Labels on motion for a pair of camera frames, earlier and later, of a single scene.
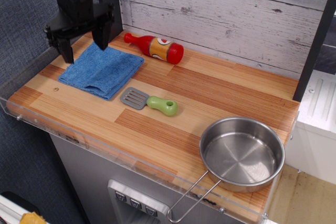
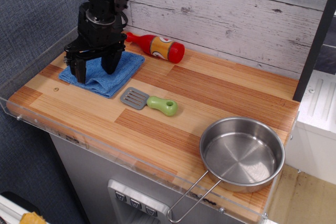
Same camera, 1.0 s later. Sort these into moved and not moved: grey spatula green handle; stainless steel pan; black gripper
Moved: black gripper
Not moved: grey spatula green handle; stainless steel pan
